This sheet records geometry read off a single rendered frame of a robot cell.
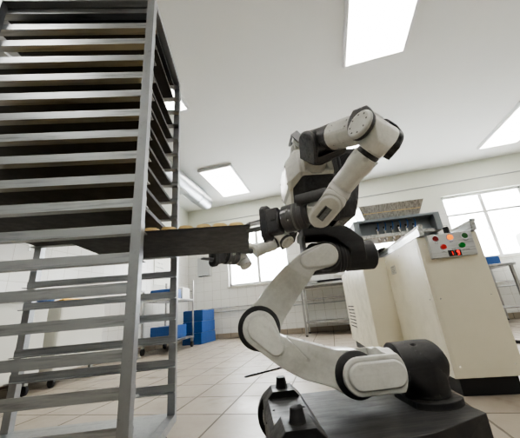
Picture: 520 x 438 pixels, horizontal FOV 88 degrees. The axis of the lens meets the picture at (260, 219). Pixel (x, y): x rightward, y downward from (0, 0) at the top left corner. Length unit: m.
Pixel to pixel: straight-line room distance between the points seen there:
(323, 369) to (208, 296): 5.45
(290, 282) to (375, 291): 1.54
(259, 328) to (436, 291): 1.19
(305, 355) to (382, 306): 1.53
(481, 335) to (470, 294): 0.21
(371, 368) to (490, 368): 1.02
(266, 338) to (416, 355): 0.51
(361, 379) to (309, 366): 0.16
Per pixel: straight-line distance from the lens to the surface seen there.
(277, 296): 0.99
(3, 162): 1.25
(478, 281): 1.96
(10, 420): 1.58
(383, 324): 2.47
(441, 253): 1.87
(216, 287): 6.30
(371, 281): 2.46
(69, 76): 1.37
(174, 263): 1.31
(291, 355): 0.97
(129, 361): 0.86
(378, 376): 1.04
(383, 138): 0.76
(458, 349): 1.89
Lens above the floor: 0.51
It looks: 19 degrees up
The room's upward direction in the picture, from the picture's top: 5 degrees counter-clockwise
